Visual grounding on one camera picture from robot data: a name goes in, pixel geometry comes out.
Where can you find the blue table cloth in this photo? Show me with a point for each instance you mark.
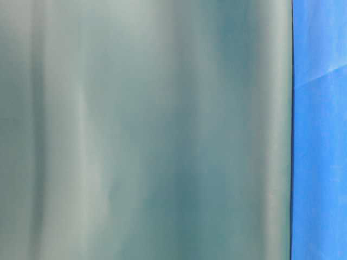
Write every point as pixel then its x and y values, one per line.
pixel 319 130

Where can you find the blurred grey-green foreground panel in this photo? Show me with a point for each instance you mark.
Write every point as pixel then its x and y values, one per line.
pixel 146 129

